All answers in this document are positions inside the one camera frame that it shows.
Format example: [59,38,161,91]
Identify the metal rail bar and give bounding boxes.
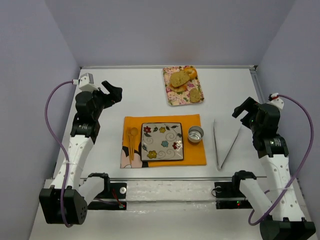
[81,176,267,182]

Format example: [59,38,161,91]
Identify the metal tongs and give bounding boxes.
[212,117,241,171]

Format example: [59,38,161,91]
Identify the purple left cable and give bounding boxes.
[44,80,76,228]

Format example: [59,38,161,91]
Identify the orange plastic spoon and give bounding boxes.
[130,127,139,161]

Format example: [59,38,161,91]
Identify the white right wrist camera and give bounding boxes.
[267,93,284,110]

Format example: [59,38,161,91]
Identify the small metal cup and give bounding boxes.
[188,125,204,144]

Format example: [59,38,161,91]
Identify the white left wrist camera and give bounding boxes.
[78,73,99,93]

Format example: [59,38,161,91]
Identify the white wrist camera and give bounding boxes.
[267,93,284,110]
[78,73,99,93]

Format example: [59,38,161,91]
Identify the floral rectangular tray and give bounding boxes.
[162,65,205,106]

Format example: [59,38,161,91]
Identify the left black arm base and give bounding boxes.
[87,173,127,211]

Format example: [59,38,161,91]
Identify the orange plastic fork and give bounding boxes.
[126,128,133,165]

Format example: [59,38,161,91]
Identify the purple cable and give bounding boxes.
[247,94,314,226]
[44,80,76,228]

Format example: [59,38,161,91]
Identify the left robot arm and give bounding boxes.
[39,79,123,228]

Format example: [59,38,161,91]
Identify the orange cartoon placemat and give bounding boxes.
[120,114,207,169]

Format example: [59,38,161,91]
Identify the small bread piece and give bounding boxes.
[189,88,202,103]

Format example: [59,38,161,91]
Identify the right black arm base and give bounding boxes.
[211,170,257,210]

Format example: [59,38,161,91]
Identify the square floral ceramic plate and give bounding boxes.
[140,122,184,162]

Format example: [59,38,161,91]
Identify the orange bread roll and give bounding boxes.
[183,66,198,80]

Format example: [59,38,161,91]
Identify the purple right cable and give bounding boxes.
[247,94,314,226]

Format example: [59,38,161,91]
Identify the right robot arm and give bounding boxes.
[232,93,316,240]

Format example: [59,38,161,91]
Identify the large toasted bread slice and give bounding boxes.
[170,70,190,88]

